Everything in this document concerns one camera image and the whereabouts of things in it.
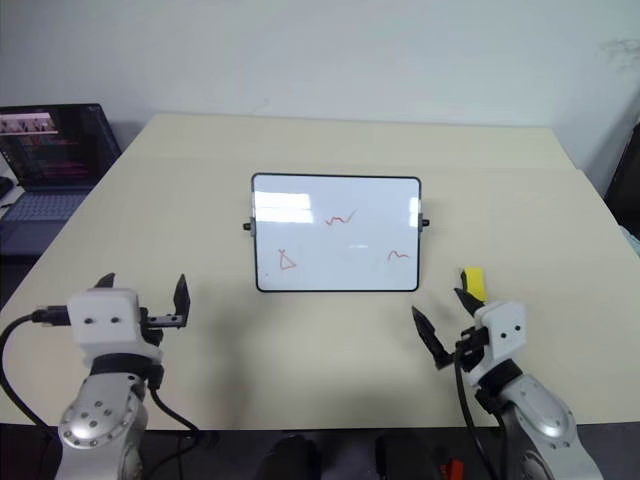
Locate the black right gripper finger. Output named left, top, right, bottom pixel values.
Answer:
left=453, top=287, right=489, bottom=319
left=410, top=305, right=455, bottom=371

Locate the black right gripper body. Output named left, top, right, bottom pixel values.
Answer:
left=452, top=324, right=490, bottom=374

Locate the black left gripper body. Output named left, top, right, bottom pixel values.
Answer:
left=137, top=307, right=184, bottom=349

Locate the yellow sponge eraser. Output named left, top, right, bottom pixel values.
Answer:
left=459, top=267, right=489, bottom=303

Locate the open dark laptop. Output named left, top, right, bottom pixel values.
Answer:
left=0, top=103, right=124, bottom=257

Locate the small black-framed whiteboard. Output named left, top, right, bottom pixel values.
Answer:
left=243, top=172, right=431, bottom=294

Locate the dark chair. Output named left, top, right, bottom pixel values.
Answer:
left=603, top=107, right=640, bottom=232

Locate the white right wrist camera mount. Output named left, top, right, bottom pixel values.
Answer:
left=468, top=299, right=528, bottom=386

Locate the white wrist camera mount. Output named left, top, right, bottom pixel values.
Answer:
left=468, top=299, right=528, bottom=386
left=66, top=288, right=165, bottom=369

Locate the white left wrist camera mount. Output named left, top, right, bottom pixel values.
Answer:
left=66, top=288, right=165, bottom=369

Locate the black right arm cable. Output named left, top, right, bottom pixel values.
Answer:
left=451, top=338, right=501, bottom=480

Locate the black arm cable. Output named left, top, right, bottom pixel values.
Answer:
left=0, top=302, right=201, bottom=441
left=451, top=338, right=501, bottom=480

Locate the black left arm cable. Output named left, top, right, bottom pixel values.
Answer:
left=0, top=302, right=201, bottom=441

